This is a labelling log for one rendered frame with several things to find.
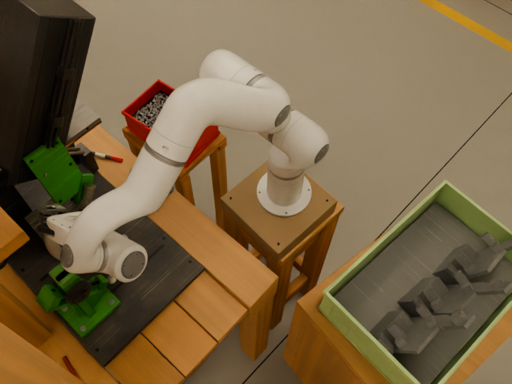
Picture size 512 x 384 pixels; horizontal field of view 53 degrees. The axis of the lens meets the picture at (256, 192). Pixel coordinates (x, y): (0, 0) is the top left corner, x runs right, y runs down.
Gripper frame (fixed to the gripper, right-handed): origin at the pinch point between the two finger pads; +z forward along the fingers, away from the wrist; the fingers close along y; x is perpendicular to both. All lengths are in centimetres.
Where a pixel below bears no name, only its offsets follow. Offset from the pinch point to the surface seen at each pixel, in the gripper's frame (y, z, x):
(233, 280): -55, -15, 26
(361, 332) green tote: -68, -56, 29
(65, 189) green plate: -20.1, 27.2, 3.3
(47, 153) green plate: -12.6, 25.4, -8.9
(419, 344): -69, -72, 25
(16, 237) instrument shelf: 16.9, -16.0, -4.0
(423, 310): -77, -69, 19
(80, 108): -34, 43, -19
